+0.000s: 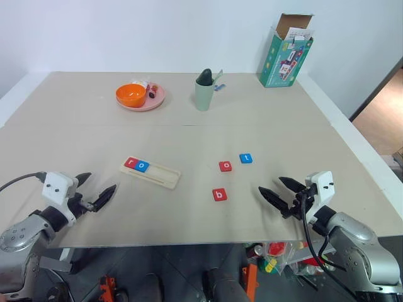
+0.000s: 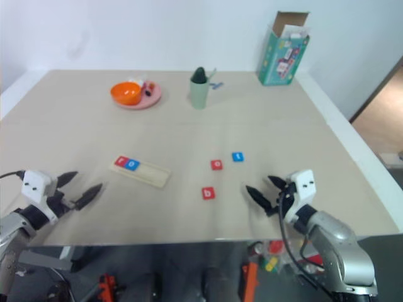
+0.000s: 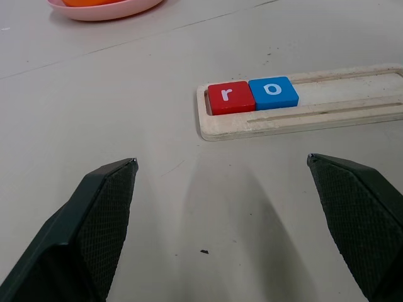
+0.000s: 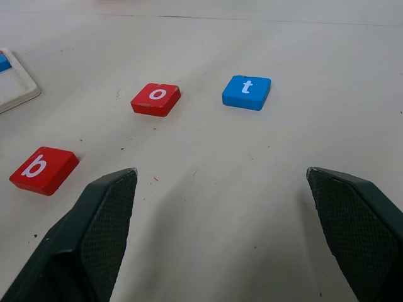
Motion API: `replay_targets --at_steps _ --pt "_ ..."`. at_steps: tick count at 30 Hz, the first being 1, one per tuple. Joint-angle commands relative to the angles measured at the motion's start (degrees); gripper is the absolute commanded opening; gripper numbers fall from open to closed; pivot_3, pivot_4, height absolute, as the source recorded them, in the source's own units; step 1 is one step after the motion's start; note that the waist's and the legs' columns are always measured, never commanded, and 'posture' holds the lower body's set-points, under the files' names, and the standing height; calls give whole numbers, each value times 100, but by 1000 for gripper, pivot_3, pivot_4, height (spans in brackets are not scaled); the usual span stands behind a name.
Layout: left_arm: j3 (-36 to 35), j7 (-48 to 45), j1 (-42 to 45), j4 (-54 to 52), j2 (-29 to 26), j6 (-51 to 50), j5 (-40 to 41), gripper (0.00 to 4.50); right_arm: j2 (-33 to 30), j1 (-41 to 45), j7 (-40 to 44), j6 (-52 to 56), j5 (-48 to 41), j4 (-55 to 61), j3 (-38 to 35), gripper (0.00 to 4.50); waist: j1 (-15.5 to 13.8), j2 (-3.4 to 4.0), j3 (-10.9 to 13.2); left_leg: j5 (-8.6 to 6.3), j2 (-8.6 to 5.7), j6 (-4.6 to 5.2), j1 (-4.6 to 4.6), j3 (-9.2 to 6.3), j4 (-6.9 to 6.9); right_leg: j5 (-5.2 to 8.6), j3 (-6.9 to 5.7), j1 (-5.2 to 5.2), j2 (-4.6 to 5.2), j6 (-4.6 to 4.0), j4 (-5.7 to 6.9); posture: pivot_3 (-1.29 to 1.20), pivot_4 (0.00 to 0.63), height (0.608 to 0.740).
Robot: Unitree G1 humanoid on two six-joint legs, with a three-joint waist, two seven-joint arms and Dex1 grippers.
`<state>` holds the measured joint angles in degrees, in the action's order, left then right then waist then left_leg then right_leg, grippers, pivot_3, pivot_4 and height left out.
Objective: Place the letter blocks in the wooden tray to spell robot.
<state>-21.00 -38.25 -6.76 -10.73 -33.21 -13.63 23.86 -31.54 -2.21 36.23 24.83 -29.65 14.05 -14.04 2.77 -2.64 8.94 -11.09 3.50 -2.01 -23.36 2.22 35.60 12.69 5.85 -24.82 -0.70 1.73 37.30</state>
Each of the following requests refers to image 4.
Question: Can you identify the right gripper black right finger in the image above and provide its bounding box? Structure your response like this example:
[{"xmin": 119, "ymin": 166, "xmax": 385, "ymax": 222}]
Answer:
[{"xmin": 306, "ymin": 166, "xmax": 403, "ymax": 302}]

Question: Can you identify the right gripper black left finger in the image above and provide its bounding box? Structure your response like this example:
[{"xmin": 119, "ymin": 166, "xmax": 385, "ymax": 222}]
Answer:
[{"xmin": 0, "ymin": 167, "xmax": 139, "ymax": 302}]

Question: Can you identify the red letter b tile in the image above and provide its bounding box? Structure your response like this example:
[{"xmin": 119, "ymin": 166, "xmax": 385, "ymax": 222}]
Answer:
[{"xmin": 8, "ymin": 146, "xmax": 80, "ymax": 197}]

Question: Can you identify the red letter o tile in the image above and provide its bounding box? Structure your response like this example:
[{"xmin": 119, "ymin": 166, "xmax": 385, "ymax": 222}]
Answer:
[{"xmin": 130, "ymin": 82, "xmax": 182, "ymax": 118}]

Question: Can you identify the pale wooden letter tray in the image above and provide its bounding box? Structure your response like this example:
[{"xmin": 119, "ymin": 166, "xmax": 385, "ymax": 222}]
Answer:
[{"xmin": 0, "ymin": 47, "xmax": 42, "ymax": 115}]

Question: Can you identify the blue letter tile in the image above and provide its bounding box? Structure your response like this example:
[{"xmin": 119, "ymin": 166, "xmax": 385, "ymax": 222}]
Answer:
[{"xmin": 221, "ymin": 75, "xmax": 272, "ymax": 111}]

